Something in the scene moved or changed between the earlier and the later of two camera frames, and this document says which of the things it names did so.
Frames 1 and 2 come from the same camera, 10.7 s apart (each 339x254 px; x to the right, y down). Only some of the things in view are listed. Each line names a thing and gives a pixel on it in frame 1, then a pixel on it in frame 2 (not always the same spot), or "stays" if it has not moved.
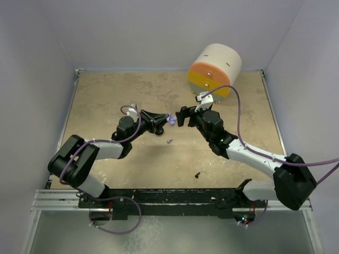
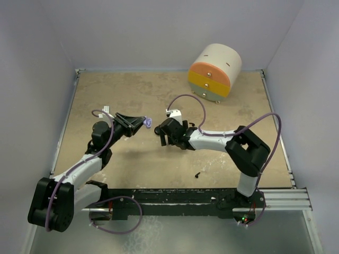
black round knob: (159, 130) stays
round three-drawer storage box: (215, 65) stays
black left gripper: (153, 120) -> (130, 124)
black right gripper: (186, 112) -> (163, 137)
